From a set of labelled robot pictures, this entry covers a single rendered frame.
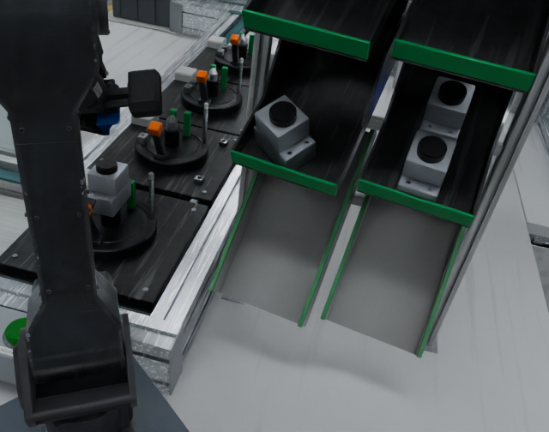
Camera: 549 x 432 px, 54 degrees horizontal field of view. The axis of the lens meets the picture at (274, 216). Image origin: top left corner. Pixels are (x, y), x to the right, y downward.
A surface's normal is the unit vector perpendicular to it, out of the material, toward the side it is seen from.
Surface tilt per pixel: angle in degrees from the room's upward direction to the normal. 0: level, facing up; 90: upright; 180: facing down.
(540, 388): 0
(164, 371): 90
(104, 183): 90
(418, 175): 115
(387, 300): 45
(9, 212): 0
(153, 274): 0
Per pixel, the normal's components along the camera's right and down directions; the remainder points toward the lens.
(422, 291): -0.19, -0.18
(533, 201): 0.12, -0.79
